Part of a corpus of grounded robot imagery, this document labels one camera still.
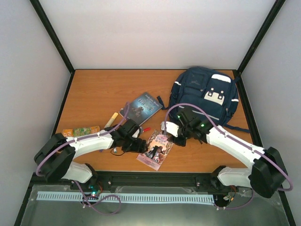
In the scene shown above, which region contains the navy blue student backpack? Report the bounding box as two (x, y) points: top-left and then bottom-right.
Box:
(162, 66), (250, 133)

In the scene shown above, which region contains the orange green picture book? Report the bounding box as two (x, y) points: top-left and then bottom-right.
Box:
(62, 126), (100, 137)

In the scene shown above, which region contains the Taming of the Shrew book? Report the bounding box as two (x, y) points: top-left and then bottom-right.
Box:
(136, 130), (174, 171)

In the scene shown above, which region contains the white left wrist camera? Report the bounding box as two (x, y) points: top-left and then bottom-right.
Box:
(132, 128), (142, 138)

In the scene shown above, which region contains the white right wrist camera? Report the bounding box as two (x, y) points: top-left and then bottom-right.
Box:
(161, 121), (180, 137)

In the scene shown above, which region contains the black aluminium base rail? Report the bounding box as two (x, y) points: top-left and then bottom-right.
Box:
(31, 171), (284, 197)

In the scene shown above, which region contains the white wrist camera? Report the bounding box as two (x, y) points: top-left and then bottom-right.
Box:
(132, 128), (142, 138)
(161, 121), (180, 137)

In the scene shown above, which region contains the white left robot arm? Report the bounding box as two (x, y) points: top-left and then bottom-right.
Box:
(34, 119), (147, 190)

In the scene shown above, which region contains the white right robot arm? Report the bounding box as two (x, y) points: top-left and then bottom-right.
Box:
(165, 107), (288, 198)

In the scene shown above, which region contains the dark blue Wuthering Heights book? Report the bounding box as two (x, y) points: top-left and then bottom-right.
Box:
(127, 92), (163, 125)

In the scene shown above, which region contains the light blue slotted cable duct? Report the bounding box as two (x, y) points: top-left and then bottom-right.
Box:
(36, 191), (214, 205)

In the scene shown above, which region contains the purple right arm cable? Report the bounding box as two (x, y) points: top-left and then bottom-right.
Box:
(164, 103), (294, 210)

